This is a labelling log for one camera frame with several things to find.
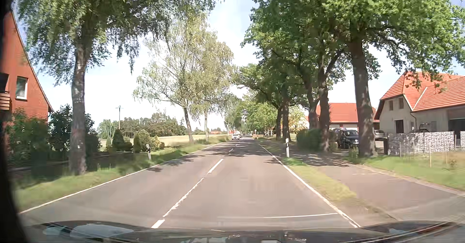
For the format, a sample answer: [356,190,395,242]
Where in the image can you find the paved cycle path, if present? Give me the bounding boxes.
[264,138,465,222]

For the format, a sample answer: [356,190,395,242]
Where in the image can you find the pale grain field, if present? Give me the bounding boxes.
[100,134,229,149]

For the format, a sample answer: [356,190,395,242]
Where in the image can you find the dark parked car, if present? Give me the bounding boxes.
[336,129,359,149]

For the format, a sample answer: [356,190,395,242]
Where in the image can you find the large birch tree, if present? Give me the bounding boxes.
[15,0,218,176]

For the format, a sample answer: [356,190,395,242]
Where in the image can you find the grey asphalt road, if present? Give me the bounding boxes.
[20,136,360,231]

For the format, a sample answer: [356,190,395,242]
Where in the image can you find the green hedge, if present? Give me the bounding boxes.
[296,128,338,152]

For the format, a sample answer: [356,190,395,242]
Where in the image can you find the red brick house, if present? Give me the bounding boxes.
[0,10,54,153]

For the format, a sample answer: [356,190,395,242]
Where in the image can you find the grass lawn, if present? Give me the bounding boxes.
[349,149,465,191]

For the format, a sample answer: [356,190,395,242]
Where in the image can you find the car's own bonnet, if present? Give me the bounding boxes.
[23,220,465,243]

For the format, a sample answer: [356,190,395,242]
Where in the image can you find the row of large trees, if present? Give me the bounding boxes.
[223,0,465,158]

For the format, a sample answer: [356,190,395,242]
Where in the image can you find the distant wood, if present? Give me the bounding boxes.
[97,112,187,139]

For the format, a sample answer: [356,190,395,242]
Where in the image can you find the road markings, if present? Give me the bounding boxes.
[19,138,361,229]

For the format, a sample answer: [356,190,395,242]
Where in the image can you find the garden bushes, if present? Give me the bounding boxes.
[105,128,166,154]

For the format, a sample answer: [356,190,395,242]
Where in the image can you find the stone gabion wall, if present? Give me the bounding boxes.
[387,131,465,156]

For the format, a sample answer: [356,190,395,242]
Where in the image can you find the grey house with red roof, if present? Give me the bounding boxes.
[374,71,465,134]

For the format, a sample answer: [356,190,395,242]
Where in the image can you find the grass verge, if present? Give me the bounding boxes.
[14,135,230,212]
[256,138,386,218]

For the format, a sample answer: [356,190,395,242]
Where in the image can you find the building with red roof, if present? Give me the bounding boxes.
[304,103,380,131]

